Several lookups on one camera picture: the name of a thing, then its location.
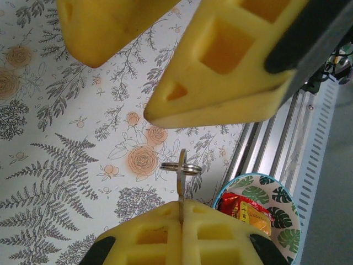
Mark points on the floral tablecloth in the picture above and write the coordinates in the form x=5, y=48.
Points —
x=41, y=165

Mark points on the red snack packet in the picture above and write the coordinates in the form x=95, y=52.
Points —
x=237, y=204

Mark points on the grey metal panel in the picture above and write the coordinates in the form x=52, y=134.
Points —
x=339, y=179

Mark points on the aluminium frame rail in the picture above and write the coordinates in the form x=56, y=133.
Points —
x=275, y=154

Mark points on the leaf pattern plate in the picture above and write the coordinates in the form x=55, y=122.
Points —
x=286, y=198

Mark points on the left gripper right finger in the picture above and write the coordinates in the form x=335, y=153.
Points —
x=215, y=248

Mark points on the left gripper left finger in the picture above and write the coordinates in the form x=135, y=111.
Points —
x=132, y=248

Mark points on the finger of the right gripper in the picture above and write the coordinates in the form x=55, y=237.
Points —
x=104, y=27
x=234, y=94

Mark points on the silver key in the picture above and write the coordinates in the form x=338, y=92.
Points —
x=181, y=190

